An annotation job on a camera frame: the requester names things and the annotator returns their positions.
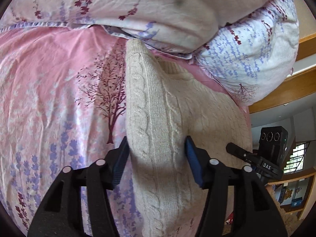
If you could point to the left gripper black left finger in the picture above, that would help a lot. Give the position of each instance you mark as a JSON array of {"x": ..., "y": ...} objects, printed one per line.
[{"x": 60, "y": 213}]

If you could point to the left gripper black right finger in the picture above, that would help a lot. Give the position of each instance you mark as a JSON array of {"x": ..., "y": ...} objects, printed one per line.
[{"x": 254, "y": 211}]

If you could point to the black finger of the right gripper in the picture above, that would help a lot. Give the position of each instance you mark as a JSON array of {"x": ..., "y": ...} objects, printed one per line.
[{"x": 236, "y": 151}]

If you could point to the beige cable-knit sweater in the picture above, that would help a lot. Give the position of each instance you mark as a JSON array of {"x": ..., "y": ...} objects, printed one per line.
[{"x": 165, "y": 103}]

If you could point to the white lavender-print pillow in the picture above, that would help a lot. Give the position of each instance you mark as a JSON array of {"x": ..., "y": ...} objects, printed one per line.
[{"x": 253, "y": 56}]

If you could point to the wooden headboard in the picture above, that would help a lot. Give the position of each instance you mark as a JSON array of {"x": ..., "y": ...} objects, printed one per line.
[{"x": 297, "y": 85}]

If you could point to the pink floral bed sheet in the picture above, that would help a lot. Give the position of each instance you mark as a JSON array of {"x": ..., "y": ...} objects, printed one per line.
[{"x": 47, "y": 121}]

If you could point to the large pale pink floral pillow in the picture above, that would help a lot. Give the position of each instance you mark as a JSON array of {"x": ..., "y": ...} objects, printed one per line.
[{"x": 175, "y": 26}]

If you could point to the black camera box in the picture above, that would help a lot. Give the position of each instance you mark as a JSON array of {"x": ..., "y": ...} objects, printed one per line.
[{"x": 272, "y": 144}]

